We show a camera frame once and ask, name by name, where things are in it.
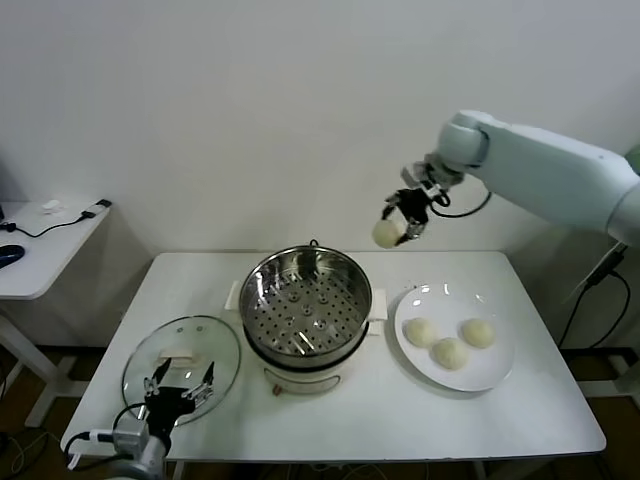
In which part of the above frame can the white steamed baozi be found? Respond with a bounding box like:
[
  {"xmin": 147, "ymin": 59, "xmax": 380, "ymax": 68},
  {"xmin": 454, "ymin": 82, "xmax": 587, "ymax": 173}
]
[
  {"xmin": 403, "ymin": 317, "xmax": 440, "ymax": 349},
  {"xmin": 430, "ymin": 337, "xmax": 470, "ymax": 372},
  {"xmin": 459, "ymin": 318, "xmax": 496, "ymax": 350},
  {"xmin": 371, "ymin": 218, "xmax": 407, "ymax": 251}
]

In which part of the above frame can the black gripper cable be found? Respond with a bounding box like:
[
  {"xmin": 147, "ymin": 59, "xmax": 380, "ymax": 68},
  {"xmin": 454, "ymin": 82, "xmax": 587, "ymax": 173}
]
[
  {"xmin": 432, "ymin": 187, "xmax": 494, "ymax": 219},
  {"xmin": 60, "ymin": 402, "xmax": 150, "ymax": 456}
]

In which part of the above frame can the white electric pot base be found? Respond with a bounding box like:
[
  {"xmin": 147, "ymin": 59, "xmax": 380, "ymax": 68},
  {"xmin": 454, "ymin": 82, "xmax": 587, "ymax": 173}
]
[{"xmin": 243, "ymin": 319, "xmax": 385, "ymax": 399}]

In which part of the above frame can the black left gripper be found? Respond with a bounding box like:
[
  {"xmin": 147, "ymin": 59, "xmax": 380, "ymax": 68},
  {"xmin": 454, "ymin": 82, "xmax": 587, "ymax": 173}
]
[{"xmin": 143, "ymin": 360, "xmax": 216, "ymax": 441}]

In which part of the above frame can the black wall cable with adapter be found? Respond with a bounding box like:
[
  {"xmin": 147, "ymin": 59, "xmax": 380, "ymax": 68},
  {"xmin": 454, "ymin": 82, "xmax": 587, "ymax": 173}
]
[{"xmin": 558, "ymin": 249, "xmax": 632, "ymax": 351}]

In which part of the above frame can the round glass pot lid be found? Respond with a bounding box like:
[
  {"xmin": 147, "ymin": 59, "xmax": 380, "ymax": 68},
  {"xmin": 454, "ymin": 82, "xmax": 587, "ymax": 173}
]
[{"xmin": 121, "ymin": 314, "xmax": 242, "ymax": 427}]

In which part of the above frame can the thin black desk cable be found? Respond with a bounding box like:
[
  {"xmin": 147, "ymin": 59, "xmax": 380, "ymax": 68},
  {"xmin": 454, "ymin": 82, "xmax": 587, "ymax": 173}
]
[{"xmin": 0, "ymin": 212, "xmax": 96, "ymax": 239}]

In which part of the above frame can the white round plate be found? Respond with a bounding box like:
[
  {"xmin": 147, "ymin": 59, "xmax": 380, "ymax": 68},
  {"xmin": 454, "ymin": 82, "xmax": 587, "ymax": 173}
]
[{"xmin": 387, "ymin": 283, "xmax": 516, "ymax": 393}]

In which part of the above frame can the white side desk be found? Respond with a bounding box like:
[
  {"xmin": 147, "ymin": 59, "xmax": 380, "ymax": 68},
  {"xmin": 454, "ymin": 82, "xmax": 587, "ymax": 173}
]
[{"xmin": 0, "ymin": 199, "xmax": 114, "ymax": 429}]

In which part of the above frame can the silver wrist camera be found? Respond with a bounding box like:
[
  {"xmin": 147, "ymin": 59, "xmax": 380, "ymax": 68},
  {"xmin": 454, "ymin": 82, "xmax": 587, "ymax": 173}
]
[
  {"xmin": 112, "ymin": 417, "xmax": 151, "ymax": 459},
  {"xmin": 399, "ymin": 159, "xmax": 436, "ymax": 191}
]

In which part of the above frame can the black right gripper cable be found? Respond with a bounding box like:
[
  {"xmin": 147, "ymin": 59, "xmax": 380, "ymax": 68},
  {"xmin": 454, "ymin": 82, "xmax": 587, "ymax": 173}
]
[{"xmin": 432, "ymin": 187, "xmax": 494, "ymax": 219}]

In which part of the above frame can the white desk with slanted leg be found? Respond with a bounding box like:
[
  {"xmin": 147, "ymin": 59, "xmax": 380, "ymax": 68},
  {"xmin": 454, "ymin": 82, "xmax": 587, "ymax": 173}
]
[{"xmin": 562, "ymin": 239, "xmax": 629, "ymax": 304}]

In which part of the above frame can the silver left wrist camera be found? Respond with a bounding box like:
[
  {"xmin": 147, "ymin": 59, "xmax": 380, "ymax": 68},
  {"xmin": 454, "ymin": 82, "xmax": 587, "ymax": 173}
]
[{"xmin": 112, "ymin": 417, "xmax": 151, "ymax": 459}]

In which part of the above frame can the small grey black adapter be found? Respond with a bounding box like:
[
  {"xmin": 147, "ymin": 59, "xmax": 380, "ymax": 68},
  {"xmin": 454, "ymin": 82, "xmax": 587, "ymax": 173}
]
[{"xmin": 81, "ymin": 198, "xmax": 112, "ymax": 220}]

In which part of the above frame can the stainless steel steamer basket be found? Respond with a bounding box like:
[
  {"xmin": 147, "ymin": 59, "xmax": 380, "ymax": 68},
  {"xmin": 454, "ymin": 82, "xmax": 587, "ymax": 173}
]
[{"xmin": 227, "ymin": 244, "xmax": 390, "ymax": 358}]

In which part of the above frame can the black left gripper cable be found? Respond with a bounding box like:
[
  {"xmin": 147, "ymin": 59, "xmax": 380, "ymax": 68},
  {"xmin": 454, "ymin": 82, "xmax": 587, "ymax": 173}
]
[{"xmin": 60, "ymin": 402, "xmax": 150, "ymax": 456}]

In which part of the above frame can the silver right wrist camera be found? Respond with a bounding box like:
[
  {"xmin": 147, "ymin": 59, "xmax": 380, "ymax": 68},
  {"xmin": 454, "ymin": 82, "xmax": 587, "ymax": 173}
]
[{"xmin": 399, "ymin": 159, "xmax": 436, "ymax": 191}]

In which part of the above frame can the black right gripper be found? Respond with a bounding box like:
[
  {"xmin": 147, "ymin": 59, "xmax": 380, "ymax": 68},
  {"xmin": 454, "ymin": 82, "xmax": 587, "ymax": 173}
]
[{"xmin": 380, "ymin": 188, "xmax": 434, "ymax": 247}]

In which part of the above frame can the black computer mouse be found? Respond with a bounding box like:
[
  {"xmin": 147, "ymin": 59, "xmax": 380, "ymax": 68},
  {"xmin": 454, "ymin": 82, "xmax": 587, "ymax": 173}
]
[{"xmin": 0, "ymin": 243, "xmax": 26, "ymax": 271}]

